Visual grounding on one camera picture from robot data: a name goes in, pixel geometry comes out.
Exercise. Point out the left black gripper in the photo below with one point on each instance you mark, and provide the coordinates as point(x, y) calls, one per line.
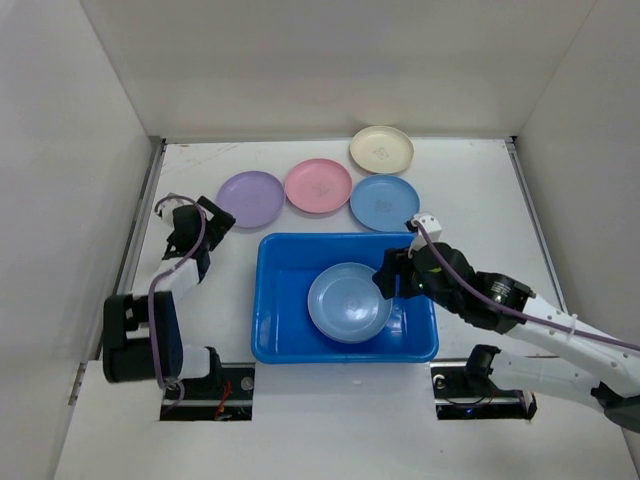
point(222, 220)

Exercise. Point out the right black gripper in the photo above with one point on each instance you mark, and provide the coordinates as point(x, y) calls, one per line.
point(396, 275)

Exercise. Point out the purple plate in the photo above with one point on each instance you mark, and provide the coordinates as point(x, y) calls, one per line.
point(253, 198)

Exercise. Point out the blue plate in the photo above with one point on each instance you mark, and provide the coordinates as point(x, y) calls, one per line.
point(346, 306)
point(384, 203)

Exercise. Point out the pink plate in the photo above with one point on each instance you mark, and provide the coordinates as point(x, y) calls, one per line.
point(318, 186)

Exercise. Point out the cream plate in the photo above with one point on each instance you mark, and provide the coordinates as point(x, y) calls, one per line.
point(382, 150)

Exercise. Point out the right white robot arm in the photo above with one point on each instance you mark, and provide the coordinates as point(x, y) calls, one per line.
point(579, 363)

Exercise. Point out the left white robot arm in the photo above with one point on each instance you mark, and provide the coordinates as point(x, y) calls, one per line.
point(141, 337)

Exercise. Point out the blue plastic bin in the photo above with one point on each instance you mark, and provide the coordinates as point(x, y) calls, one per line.
point(282, 329)

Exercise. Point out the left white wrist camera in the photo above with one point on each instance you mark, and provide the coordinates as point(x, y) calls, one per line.
point(164, 207)

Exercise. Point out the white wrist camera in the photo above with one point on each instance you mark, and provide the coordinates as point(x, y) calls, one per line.
point(424, 222)
point(164, 207)

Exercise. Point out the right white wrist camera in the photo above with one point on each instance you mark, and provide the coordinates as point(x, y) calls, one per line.
point(424, 222)

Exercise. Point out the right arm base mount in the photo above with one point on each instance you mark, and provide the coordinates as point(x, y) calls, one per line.
point(457, 399)

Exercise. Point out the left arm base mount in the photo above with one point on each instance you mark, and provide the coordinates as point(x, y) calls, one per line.
point(230, 400)

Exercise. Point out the right aluminium rail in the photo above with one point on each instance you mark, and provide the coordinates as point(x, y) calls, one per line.
point(541, 240)

